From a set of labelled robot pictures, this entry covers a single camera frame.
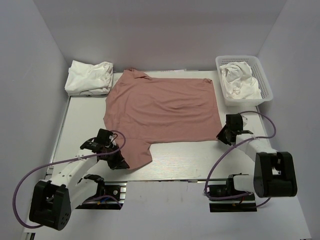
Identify pink t-shirt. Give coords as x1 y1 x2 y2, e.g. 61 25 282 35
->
103 68 222 170

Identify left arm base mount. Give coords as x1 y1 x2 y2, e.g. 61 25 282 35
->
76 182 127 210

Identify folded white t-shirt stack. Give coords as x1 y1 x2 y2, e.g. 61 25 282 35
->
64 60 114 96

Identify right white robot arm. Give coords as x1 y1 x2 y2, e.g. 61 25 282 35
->
216 113 298 200

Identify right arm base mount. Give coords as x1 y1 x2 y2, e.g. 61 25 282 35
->
207 179 257 213

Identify white plastic basket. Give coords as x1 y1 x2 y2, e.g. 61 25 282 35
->
215 55 273 107

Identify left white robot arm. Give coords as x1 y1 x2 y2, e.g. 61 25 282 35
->
28 128 130 231

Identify crumpled white t-shirts in basket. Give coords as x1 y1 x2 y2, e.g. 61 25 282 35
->
219 61 262 100

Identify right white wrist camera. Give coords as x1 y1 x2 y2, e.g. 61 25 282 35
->
241 114 249 127

